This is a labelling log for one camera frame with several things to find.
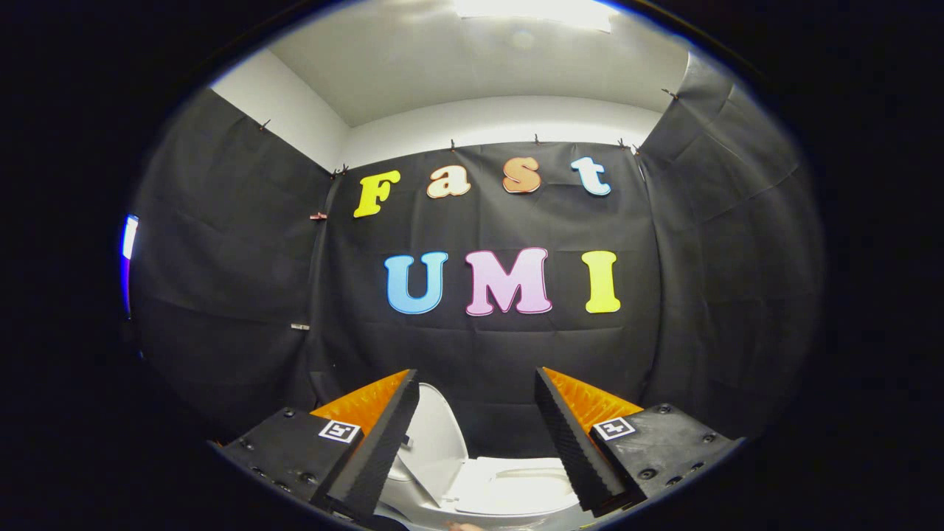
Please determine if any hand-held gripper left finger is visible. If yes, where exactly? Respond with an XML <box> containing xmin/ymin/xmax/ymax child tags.
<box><xmin>210</xmin><ymin>369</ymin><xmax>420</xmax><ymax>521</ymax></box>

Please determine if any ceiling light panel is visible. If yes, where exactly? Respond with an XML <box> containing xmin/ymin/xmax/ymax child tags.
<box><xmin>453</xmin><ymin>0</ymin><xmax>614</xmax><ymax>32</ymax></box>

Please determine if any white toilet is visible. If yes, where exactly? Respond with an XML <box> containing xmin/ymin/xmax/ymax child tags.
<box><xmin>378</xmin><ymin>446</ymin><xmax>594</xmax><ymax>531</ymax></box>

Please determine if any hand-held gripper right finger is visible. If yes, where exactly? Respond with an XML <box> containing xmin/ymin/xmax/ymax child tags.
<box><xmin>534</xmin><ymin>367</ymin><xmax>743</xmax><ymax>517</ymax></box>

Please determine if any white toilet lid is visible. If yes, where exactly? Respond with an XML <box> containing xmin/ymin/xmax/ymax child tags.
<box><xmin>398</xmin><ymin>383</ymin><xmax>470</xmax><ymax>510</ymax></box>

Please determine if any black backdrop cloth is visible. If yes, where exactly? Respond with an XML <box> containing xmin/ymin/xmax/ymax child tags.
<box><xmin>125</xmin><ymin>52</ymin><xmax>825</xmax><ymax>459</ymax></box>

